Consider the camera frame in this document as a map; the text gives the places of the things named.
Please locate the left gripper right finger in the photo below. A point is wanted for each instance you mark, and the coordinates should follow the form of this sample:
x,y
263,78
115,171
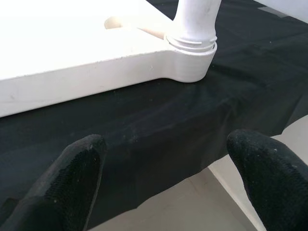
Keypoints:
x,y
276,187

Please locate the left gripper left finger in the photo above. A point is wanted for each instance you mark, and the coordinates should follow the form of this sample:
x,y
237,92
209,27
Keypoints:
x,y
60,192

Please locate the white plastic table leg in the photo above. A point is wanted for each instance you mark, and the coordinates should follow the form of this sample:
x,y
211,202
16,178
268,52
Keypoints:
x,y
196,19

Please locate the black tablecloth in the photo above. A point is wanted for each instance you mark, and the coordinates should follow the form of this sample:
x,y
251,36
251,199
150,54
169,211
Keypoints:
x,y
168,120

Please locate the clear tape strip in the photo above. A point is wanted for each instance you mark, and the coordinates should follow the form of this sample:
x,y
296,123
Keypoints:
x,y
274,12

